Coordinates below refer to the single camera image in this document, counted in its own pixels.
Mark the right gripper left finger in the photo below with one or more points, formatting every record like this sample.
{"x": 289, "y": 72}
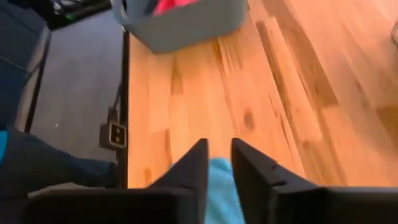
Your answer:
{"x": 174, "y": 202}

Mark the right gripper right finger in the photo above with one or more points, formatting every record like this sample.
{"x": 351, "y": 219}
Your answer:
{"x": 280, "y": 202}

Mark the blue microfiber towel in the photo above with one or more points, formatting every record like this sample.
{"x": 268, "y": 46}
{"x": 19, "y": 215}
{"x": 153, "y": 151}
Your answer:
{"x": 222, "y": 193}

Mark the pink microfiber towel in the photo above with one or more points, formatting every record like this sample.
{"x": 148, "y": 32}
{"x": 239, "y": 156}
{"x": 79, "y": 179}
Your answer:
{"x": 174, "y": 5}

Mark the person's leg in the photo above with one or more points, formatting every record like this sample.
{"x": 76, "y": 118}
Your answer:
{"x": 56, "y": 168}

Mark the teal plastic basket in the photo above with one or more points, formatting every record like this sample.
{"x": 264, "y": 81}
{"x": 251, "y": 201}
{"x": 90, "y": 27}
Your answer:
{"x": 192, "y": 31}

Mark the black floor equipment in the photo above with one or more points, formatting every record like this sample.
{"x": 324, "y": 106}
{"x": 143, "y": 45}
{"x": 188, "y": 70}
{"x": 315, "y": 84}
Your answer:
{"x": 81, "y": 12}

